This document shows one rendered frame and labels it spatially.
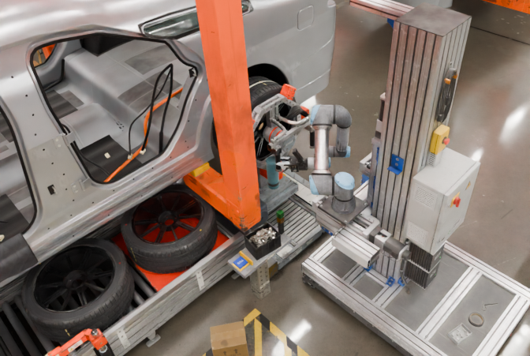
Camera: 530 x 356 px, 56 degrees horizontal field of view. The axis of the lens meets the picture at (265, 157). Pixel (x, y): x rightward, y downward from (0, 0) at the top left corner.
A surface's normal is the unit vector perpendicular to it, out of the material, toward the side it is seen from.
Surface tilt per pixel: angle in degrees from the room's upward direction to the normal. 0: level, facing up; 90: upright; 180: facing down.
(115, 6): 32
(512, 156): 0
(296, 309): 0
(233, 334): 0
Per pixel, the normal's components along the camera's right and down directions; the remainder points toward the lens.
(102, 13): 0.40, -0.42
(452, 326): -0.06, -0.75
